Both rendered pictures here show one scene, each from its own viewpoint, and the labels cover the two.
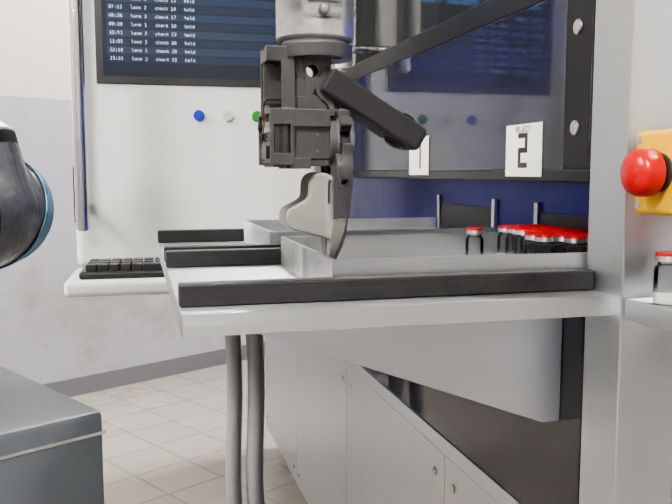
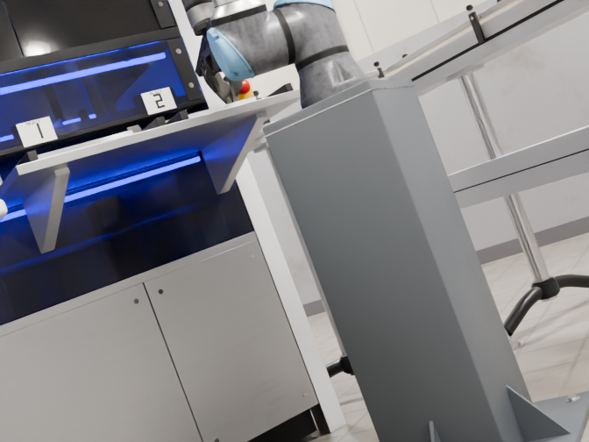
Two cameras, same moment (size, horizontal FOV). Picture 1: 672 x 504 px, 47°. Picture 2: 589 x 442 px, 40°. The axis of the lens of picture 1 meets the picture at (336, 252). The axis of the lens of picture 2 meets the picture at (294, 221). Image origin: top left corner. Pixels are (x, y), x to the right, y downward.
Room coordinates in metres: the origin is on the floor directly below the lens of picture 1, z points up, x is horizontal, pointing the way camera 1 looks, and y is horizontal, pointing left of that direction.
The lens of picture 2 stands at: (1.30, 1.92, 0.59)
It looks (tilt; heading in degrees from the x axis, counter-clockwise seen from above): 0 degrees down; 253
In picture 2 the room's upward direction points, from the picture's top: 21 degrees counter-clockwise
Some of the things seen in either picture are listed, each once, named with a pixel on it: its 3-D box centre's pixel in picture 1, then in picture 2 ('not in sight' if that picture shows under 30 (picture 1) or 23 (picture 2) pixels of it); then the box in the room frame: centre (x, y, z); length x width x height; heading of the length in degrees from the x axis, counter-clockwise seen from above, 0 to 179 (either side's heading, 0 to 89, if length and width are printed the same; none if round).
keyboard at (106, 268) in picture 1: (192, 265); not in sight; (1.47, 0.28, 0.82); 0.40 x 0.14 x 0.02; 103
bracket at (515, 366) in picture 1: (405, 368); (239, 155); (0.78, -0.07, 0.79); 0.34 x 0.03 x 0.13; 104
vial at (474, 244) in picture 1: (474, 247); not in sight; (0.94, -0.17, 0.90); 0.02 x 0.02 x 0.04
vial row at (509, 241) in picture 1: (536, 249); not in sight; (0.90, -0.24, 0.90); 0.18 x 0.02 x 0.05; 14
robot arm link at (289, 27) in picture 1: (315, 24); (204, 17); (0.76, 0.02, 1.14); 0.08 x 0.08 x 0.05
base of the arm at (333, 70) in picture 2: not in sight; (329, 79); (0.66, 0.38, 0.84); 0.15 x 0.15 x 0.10
